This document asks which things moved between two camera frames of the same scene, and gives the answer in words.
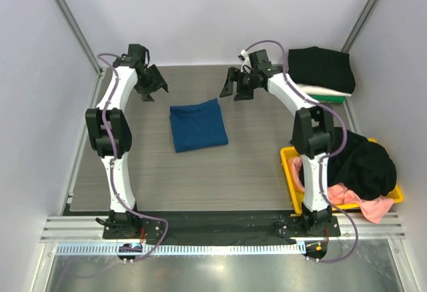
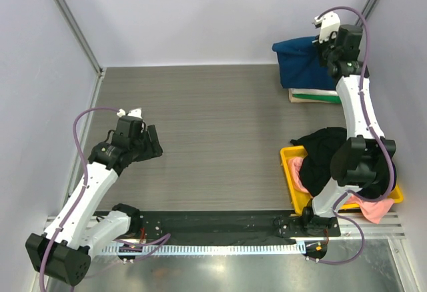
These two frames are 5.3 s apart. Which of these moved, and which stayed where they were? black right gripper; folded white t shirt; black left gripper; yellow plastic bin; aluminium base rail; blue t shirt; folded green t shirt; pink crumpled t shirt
Moved: blue t shirt; black right gripper; black left gripper
Stayed: pink crumpled t shirt; aluminium base rail; folded white t shirt; folded green t shirt; yellow plastic bin
